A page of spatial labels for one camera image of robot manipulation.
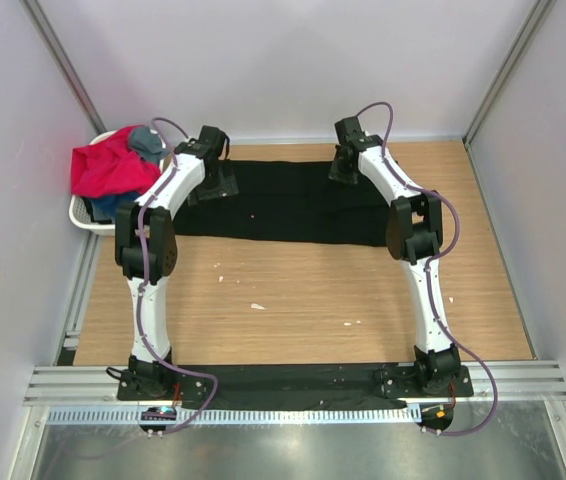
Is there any red t shirt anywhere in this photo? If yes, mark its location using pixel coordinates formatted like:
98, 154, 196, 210
70, 125, 161, 198

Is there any white slotted cable duct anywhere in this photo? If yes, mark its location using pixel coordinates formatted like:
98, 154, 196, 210
47, 405, 421, 426

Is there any grey blue t shirt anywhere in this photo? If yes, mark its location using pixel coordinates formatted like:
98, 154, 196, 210
127, 126, 168, 165

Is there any black t shirt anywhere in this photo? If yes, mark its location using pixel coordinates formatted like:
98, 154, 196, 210
174, 161, 388, 247

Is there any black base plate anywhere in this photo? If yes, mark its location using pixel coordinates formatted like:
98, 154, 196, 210
106, 363, 474, 411

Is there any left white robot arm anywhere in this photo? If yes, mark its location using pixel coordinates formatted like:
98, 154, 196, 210
107, 125, 238, 400

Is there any dark blue t shirt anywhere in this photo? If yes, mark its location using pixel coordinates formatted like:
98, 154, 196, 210
88, 191, 139, 223

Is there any aluminium frame rail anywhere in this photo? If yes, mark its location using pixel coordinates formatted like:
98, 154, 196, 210
22, 360, 566, 406

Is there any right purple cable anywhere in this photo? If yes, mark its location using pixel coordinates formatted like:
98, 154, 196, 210
355, 102, 499, 440

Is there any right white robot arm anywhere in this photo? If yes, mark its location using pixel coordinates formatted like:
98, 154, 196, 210
329, 116, 461, 396

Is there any white laundry basket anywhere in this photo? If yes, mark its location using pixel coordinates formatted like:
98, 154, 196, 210
68, 131, 170, 237

